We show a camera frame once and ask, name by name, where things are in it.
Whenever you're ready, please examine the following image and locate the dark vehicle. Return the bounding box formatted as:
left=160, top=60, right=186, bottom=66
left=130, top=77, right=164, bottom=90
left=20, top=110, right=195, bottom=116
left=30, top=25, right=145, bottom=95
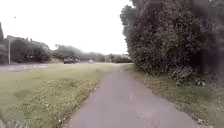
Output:
left=63, top=56, right=80, bottom=65

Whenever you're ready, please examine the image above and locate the grey asphalt path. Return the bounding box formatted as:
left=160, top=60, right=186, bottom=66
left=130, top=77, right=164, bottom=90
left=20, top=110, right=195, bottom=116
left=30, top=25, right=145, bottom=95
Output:
left=68, top=64, right=203, bottom=128

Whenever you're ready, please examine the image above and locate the row of trees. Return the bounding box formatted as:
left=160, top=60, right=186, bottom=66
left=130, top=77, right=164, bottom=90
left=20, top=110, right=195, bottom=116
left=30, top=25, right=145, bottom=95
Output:
left=0, top=22, right=134, bottom=65

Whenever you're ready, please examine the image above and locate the tall dark hedge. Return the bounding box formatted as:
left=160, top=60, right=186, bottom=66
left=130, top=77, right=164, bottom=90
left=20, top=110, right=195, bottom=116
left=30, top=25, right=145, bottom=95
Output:
left=119, top=0, right=224, bottom=84

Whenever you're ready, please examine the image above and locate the grass field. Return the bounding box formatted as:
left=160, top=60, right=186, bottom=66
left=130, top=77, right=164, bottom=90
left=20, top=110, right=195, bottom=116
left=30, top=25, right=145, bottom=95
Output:
left=0, top=63, right=118, bottom=128

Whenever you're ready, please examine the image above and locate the grass verge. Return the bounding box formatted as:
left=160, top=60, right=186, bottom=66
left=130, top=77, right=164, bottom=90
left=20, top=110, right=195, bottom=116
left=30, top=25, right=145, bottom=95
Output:
left=124, top=63, right=224, bottom=128

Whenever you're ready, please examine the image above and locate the grey road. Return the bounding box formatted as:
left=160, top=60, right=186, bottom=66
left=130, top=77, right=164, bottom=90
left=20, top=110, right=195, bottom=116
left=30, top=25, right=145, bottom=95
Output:
left=0, top=61, right=111, bottom=74

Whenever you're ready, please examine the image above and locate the pole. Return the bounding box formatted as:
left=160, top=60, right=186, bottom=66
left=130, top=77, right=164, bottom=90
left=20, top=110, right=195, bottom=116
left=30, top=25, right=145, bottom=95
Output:
left=6, top=35, right=13, bottom=65

